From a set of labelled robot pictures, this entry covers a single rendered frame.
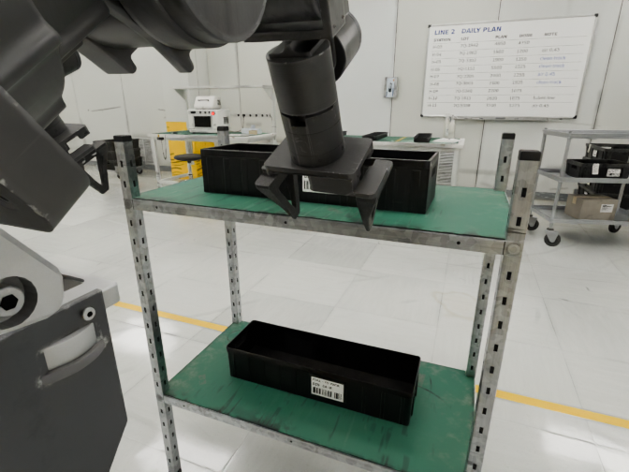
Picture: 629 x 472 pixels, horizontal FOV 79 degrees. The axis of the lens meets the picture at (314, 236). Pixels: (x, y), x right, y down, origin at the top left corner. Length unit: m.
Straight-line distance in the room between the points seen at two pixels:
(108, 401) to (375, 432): 0.88
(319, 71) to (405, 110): 5.30
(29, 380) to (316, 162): 0.28
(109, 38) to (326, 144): 0.22
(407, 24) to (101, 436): 5.59
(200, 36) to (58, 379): 0.23
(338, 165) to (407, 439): 0.88
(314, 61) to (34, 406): 0.32
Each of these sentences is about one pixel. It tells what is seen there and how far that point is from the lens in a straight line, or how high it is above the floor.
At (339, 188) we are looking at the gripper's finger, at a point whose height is 1.09.
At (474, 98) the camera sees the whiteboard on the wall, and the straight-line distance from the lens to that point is 5.56.
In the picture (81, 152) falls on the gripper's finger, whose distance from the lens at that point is 0.65.
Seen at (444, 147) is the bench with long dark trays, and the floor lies 0.77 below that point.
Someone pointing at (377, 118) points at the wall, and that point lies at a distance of 5.71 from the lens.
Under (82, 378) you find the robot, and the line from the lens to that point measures 0.33.
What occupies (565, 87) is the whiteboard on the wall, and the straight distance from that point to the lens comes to 5.65.
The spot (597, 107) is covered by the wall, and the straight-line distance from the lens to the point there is 5.74.
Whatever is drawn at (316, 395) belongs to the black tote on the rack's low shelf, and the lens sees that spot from 1.20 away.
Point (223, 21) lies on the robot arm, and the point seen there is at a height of 1.20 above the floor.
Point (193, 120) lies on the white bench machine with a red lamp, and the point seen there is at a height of 0.97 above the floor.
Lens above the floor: 1.17
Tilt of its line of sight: 19 degrees down
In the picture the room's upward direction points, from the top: straight up
